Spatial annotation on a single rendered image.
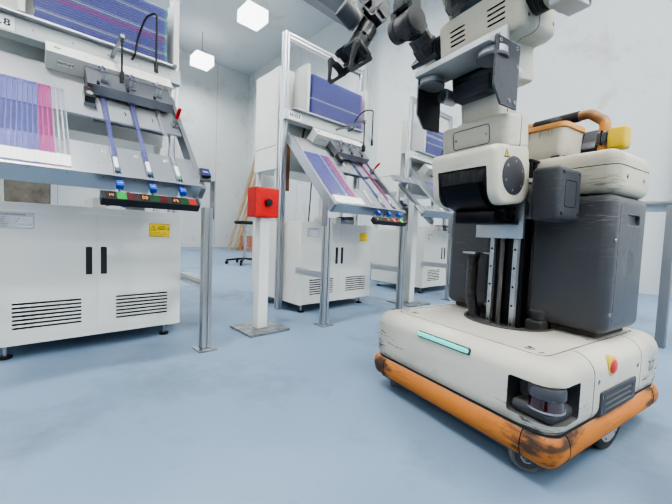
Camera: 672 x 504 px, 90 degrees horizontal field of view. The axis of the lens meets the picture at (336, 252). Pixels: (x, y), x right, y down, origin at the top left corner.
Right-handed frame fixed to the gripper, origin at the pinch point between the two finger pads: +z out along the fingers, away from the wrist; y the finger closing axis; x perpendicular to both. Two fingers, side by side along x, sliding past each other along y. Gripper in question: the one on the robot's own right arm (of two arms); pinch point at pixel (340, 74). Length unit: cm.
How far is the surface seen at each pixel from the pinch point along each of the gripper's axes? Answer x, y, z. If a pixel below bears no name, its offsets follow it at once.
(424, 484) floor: 52, 35, 86
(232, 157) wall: 173, -940, -311
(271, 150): 37, -149, -39
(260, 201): 29, -87, 18
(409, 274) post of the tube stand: 170, -100, -12
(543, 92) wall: 302, -127, -361
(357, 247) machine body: 121, -115, -8
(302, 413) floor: 46, -5, 90
